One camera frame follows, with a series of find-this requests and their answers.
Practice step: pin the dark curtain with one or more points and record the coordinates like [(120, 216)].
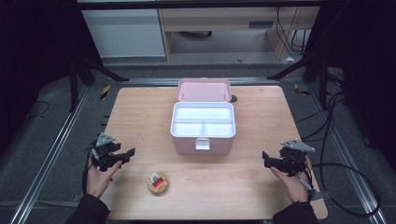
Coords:
[(367, 62), (31, 62)]

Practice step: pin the person's right hand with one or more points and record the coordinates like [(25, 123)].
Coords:
[(294, 186)]

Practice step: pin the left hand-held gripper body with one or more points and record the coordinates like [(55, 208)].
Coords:
[(106, 154)]

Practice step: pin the pink storage box with lid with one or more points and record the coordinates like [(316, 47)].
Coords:
[(186, 146)]

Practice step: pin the aluminium floor rail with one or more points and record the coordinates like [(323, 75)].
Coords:
[(46, 161), (149, 81), (348, 161)]

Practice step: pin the white tray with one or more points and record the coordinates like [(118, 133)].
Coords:
[(202, 113)]

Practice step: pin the yellow black tape strip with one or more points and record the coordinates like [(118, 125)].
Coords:
[(300, 90), (105, 92)]

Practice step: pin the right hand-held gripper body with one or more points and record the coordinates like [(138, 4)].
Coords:
[(292, 158)]

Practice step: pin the black metal stand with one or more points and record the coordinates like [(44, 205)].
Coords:
[(323, 84), (73, 84)]

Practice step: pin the person's left hand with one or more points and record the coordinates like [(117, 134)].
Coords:
[(99, 182)]

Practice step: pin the black round table grommet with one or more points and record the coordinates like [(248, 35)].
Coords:
[(233, 99)]

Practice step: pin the white paper scrap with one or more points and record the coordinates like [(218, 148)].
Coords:
[(289, 59)]

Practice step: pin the light wooden desk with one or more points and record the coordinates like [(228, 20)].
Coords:
[(218, 18)]

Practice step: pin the white cabinet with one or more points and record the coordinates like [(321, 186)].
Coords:
[(124, 32)]

